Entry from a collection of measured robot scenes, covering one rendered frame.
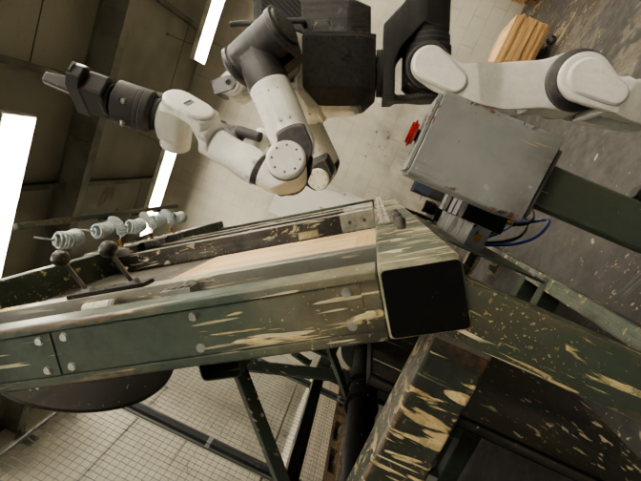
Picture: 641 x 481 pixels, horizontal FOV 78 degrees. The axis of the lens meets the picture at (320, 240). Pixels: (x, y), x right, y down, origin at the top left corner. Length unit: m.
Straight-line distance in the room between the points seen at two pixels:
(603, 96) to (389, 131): 5.42
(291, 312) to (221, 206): 6.41
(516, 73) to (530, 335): 0.69
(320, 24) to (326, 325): 0.74
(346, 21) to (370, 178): 5.43
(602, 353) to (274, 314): 0.47
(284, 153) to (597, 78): 0.73
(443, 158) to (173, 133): 0.56
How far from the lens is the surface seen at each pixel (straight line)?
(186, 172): 7.20
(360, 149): 6.43
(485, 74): 1.10
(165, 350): 0.71
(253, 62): 0.90
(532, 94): 1.14
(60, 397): 1.89
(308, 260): 0.84
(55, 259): 1.04
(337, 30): 1.08
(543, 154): 0.60
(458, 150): 0.57
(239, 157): 0.82
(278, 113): 0.84
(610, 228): 0.68
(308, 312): 0.61
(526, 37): 4.25
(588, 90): 1.14
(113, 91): 0.92
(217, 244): 1.62
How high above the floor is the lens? 0.96
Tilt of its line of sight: 3 degrees up
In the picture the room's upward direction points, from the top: 66 degrees counter-clockwise
